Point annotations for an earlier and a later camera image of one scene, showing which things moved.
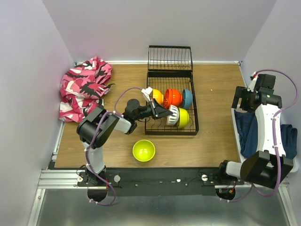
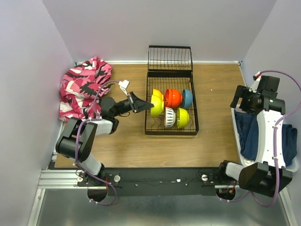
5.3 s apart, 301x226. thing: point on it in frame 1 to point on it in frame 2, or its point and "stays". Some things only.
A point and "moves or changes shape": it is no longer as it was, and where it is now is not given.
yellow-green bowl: x=143 y=150 moves or changes shape
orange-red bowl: x=177 y=98 stays
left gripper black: x=158 y=111 to x=139 y=105
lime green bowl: x=184 y=117 stays
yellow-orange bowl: x=158 y=96 stays
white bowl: x=172 y=119 moves or changes shape
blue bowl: x=187 y=98 stays
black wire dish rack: x=170 y=82 stays
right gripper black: x=241 y=92 stays
